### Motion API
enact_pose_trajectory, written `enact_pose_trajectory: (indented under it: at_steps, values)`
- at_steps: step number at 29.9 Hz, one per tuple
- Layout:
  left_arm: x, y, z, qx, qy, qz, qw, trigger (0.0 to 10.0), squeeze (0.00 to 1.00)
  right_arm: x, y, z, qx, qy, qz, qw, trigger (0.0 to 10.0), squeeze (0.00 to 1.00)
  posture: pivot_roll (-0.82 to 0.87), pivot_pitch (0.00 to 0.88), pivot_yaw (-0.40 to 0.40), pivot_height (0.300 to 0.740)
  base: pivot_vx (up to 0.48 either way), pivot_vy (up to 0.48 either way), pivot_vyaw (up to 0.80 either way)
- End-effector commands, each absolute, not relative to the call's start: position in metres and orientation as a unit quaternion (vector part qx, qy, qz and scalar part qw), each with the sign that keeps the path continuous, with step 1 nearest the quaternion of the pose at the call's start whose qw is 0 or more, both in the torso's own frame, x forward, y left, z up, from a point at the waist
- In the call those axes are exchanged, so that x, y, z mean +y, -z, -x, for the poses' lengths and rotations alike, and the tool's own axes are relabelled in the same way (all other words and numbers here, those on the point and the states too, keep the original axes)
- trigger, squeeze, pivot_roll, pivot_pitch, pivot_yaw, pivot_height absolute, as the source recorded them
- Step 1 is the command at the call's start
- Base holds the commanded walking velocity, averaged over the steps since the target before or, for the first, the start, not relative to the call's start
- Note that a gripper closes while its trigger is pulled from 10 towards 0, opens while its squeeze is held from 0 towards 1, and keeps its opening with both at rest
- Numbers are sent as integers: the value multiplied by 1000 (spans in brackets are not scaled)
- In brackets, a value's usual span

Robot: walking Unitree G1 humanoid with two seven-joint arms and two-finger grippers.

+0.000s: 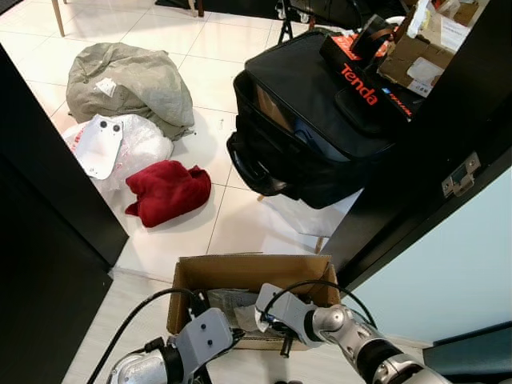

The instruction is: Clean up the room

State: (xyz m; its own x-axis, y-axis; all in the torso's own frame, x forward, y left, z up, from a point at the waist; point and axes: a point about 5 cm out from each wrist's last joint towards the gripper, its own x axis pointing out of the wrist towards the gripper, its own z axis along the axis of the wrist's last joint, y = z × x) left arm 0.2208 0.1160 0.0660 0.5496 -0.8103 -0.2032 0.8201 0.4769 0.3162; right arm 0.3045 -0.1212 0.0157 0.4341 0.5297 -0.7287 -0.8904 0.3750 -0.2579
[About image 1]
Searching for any grey green fabric sack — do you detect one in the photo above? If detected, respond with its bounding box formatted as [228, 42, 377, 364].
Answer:
[66, 42, 195, 141]

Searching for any black Tenda carton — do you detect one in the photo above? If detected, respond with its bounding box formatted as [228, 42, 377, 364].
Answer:
[320, 34, 417, 121]

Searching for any wooden chair leg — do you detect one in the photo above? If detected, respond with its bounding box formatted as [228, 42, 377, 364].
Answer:
[51, 0, 66, 38]

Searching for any large brown cardboard box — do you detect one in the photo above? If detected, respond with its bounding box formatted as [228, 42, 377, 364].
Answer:
[166, 254, 341, 353]

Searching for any black roll with brown band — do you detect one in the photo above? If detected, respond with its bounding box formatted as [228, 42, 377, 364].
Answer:
[352, 14, 397, 61]

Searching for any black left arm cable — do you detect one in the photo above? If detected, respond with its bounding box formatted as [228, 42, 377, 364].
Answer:
[86, 286, 197, 384]

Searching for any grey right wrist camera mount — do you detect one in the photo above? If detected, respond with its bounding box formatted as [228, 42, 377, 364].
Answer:
[254, 282, 317, 341]

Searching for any silver door strike plate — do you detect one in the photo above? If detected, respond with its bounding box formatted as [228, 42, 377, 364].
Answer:
[442, 152, 481, 198]

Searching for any white plastic bag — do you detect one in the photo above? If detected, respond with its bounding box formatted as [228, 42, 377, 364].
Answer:
[62, 114, 174, 201]

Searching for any clear plastic wrapper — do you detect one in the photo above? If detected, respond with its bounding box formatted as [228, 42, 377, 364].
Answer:
[204, 288, 265, 333]

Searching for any black door frame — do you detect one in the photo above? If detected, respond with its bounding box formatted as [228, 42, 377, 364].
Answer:
[324, 0, 512, 293]

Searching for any white panel with two holes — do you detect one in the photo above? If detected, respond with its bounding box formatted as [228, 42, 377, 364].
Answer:
[76, 114, 125, 181]

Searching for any white paper tag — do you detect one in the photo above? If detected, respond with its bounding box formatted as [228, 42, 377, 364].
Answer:
[94, 78, 118, 98]

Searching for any dark red cloth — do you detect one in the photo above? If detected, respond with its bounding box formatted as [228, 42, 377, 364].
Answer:
[124, 160, 213, 229]

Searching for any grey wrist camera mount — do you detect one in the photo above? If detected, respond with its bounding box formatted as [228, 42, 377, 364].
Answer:
[172, 308, 234, 377]
[254, 282, 317, 341]

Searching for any small cardboard box with papers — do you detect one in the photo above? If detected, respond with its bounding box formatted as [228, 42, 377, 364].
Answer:
[376, 0, 481, 97]

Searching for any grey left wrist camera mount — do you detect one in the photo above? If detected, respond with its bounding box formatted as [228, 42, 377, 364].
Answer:
[172, 308, 234, 377]

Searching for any black fabric suitcase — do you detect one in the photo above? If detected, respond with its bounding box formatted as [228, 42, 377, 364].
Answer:
[226, 28, 417, 210]

